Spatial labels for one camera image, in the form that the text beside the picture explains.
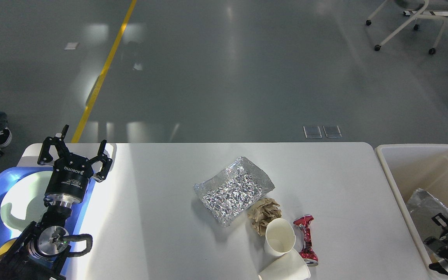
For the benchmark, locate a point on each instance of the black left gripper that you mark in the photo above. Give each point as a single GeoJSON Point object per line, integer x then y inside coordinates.
{"type": "Point", "coordinates": [69, 181]}

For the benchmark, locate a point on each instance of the dark grey mug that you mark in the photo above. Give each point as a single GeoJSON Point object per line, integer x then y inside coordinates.
{"type": "Point", "coordinates": [6, 246]}

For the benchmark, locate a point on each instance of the foil sheet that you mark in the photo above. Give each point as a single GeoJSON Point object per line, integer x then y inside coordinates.
{"type": "Point", "coordinates": [233, 190]}

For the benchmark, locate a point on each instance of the brown paper ball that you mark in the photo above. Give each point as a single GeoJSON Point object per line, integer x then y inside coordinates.
{"type": "Point", "coordinates": [263, 212]}

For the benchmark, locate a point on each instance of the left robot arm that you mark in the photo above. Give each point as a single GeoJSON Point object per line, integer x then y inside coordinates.
{"type": "Point", "coordinates": [42, 249]}

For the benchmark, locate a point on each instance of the beige waste bin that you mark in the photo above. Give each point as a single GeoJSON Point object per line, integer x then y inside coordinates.
{"type": "Point", "coordinates": [409, 167]}

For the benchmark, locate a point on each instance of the crushed red soda can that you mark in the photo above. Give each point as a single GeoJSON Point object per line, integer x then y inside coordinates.
{"type": "Point", "coordinates": [307, 253]}

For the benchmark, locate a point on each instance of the floor outlet cover right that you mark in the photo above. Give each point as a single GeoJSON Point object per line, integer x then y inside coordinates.
{"type": "Point", "coordinates": [332, 131]}

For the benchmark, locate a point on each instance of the floor outlet cover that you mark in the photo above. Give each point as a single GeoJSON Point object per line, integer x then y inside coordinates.
{"type": "Point", "coordinates": [332, 131]}
{"type": "Point", "coordinates": [312, 132]}

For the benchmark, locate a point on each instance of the white paper cup lying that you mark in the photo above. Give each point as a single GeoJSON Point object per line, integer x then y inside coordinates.
{"type": "Point", "coordinates": [290, 266]}

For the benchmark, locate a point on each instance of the white paper cup upright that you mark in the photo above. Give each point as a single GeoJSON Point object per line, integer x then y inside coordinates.
{"type": "Point", "coordinates": [279, 237]}

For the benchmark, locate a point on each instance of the floor outlet cover left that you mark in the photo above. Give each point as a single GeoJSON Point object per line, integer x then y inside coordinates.
{"type": "Point", "coordinates": [312, 132]}

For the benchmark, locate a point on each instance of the white office chair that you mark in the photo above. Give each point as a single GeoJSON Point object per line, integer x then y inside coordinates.
{"type": "Point", "coordinates": [420, 9]}

